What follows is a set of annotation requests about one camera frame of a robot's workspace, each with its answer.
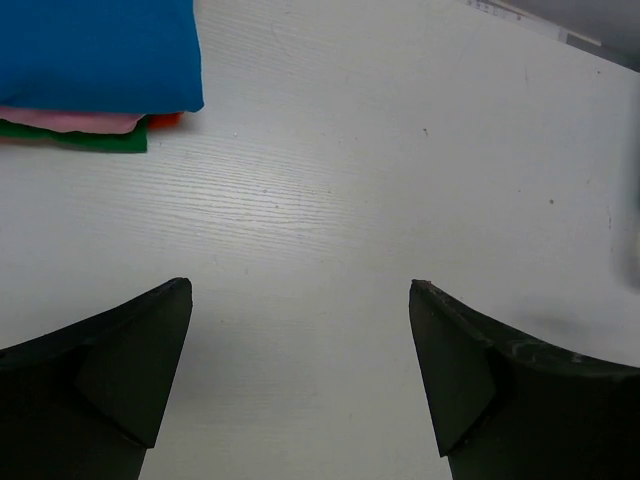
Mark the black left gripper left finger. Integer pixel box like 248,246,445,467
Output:
1,278,192,479

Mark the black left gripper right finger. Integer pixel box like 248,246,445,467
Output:
409,280,639,479

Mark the green folded t shirt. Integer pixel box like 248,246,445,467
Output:
1,118,148,153

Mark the pink folded t shirt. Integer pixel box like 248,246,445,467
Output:
1,106,144,134

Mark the red folded t shirt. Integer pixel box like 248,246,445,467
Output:
148,112,183,130

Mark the blue folded t shirt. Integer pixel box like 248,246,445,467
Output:
1,0,204,114

